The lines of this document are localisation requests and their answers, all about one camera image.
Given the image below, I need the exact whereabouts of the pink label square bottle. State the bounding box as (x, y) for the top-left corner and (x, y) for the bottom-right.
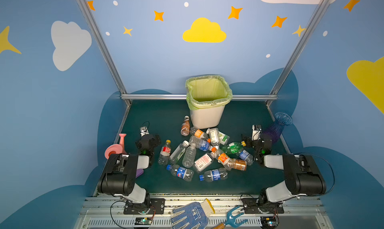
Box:
(193, 153), (214, 173)

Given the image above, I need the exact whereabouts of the clear bottle white label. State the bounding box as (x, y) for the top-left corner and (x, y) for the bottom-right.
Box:
(207, 128), (220, 147)

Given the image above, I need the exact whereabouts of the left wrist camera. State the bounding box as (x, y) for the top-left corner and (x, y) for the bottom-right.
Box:
(140, 126), (149, 137)

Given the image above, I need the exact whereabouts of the small blue label bottle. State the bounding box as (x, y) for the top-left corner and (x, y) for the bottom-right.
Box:
(236, 149), (254, 166)

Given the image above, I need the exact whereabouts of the pink watering can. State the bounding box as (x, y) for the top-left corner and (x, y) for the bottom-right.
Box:
(105, 134), (126, 160)

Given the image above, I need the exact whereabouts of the orange label clear bottle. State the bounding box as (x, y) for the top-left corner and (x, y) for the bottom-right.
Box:
(190, 127), (210, 141)

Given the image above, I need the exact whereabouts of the orange cap orange label bottle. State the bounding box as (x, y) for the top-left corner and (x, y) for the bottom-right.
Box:
(212, 147), (234, 171)

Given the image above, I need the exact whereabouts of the controller board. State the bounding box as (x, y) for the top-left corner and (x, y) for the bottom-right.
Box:
(134, 218), (153, 226)
(261, 217), (279, 229)

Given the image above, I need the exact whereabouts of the clear ribbed water bottle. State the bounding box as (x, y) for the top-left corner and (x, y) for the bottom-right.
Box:
(182, 145), (197, 168)

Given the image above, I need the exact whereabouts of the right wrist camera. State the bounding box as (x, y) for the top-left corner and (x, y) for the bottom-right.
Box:
(251, 125), (262, 141)

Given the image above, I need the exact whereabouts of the clear bottle green text label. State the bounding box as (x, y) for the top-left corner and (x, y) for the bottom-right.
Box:
(169, 141), (189, 165)

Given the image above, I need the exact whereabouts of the white plastic waste bin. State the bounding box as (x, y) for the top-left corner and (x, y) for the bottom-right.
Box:
(190, 105), (225, 129)

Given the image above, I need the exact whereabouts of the aluminium frame rail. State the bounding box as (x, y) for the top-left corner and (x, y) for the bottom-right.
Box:
(120, 93), (279, 101)

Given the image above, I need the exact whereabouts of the blue dotted work glove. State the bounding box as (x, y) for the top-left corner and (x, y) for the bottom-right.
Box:
(171, 199), (215, 229)

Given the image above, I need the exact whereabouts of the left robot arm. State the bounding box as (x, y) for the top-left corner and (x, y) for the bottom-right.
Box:
(97, 134), (161, 206)

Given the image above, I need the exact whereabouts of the Pepsi bottle blue cap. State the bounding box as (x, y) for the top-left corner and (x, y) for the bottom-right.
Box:
(166, 165), (194, 182)
(199, 168), (228, 183)

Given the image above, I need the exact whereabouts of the teal garden hand fork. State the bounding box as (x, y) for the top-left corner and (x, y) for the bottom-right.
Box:
(213, 206), (248, 229)

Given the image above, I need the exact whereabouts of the green white label bottle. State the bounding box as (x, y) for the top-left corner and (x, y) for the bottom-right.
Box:
(219, 132), (230, 146)

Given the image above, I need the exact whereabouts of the brown Nescafe coffee bottle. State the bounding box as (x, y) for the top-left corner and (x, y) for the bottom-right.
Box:
(181, 116), (190, 137)

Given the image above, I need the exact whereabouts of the right controller board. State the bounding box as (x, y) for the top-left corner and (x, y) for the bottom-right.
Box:
(261, 217), (279, 229)

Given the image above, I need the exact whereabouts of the left controller board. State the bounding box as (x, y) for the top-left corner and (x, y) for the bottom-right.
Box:
(134, 218), (153, 226)

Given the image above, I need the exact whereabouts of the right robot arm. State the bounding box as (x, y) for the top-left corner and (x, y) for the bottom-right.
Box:
(241, 135), (328, 206)

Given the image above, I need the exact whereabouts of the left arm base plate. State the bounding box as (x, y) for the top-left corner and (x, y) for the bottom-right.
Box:
(123, 198), (166, 215)

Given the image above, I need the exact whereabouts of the green plastic bottle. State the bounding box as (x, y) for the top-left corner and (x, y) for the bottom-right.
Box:
(221, 141), (247, 155)

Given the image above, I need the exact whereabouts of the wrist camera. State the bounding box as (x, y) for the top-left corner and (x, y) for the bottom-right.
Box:
(140, 126), (149, 137)
(251, 125), (262, 141)

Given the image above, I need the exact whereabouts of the green bin liner bag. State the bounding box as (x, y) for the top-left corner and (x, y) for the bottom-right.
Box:
(186, 75), (233, 110)

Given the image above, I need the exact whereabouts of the blue label clear bottle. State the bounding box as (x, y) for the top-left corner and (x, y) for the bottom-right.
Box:
(189, 136), (214, 152)

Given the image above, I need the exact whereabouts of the red label yellow cap bottle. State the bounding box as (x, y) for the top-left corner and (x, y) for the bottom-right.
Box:
(158, 140), (171, 166)

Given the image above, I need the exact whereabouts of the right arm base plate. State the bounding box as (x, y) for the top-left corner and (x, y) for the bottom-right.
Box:
(241, 198), (285, 215)

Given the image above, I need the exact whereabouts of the purple pink toy shovel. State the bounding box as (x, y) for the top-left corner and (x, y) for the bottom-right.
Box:
(136, 169), (144, 178)

